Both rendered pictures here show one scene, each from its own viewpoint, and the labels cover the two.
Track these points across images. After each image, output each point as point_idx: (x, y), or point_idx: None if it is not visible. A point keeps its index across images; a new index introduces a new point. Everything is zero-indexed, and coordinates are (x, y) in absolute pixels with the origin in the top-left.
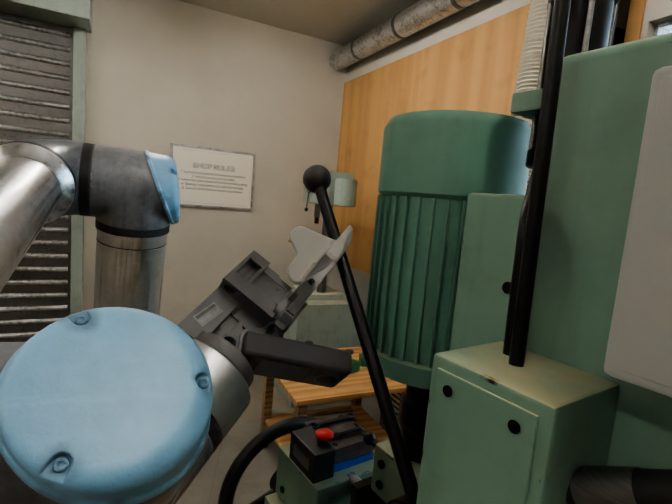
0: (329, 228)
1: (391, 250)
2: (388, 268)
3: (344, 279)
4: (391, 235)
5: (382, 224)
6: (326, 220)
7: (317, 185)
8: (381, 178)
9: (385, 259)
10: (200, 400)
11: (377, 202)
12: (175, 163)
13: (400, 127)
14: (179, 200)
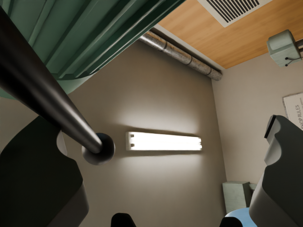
0: (76, 141)
1: (35, 25)
2: (46, 4)
3: (30, 108)
4: (30, 43)
5: (71, 57)
6: (81, 144)
7: (89, 153)
8: (60, 85)
9: (68, 20)
10: None
11: (92, 70)
12: (227, 215)
13: (9, 97)
14: (253, 222)
